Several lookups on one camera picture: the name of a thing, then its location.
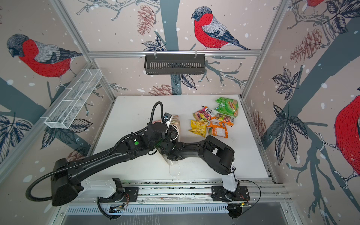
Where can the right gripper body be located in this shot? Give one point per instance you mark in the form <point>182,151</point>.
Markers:
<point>162,150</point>

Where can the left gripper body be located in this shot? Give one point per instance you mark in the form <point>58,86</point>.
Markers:
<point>166,137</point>

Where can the printed paper bag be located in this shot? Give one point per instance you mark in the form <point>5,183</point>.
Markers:
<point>174,128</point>

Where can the yellow snack packet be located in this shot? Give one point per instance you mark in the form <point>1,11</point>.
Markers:
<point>199,127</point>

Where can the Fox's fruits candy packet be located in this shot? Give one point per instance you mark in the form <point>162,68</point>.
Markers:
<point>205,114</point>

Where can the orange Fox's candy packet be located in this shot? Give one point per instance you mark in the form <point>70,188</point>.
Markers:
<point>217,129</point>

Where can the green snack packet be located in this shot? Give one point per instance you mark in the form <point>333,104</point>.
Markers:
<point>227,106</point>

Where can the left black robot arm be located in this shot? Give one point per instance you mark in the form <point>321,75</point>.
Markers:
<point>66,184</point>

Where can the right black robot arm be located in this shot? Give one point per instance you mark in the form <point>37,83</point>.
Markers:
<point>215,153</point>

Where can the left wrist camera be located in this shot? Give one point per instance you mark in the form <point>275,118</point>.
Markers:
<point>167,118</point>

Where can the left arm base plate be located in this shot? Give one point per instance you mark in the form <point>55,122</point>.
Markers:
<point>125,195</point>

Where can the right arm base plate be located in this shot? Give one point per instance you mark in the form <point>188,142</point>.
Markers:
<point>220,194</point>

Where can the black wall basket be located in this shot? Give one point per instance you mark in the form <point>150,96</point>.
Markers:
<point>175,64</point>

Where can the white wire mesh basket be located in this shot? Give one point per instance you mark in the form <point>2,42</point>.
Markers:
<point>75,97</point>

